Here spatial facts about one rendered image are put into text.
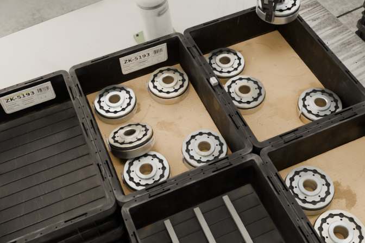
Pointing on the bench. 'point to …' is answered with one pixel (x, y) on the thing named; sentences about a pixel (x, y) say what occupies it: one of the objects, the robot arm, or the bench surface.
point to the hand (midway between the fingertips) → (273, 10)
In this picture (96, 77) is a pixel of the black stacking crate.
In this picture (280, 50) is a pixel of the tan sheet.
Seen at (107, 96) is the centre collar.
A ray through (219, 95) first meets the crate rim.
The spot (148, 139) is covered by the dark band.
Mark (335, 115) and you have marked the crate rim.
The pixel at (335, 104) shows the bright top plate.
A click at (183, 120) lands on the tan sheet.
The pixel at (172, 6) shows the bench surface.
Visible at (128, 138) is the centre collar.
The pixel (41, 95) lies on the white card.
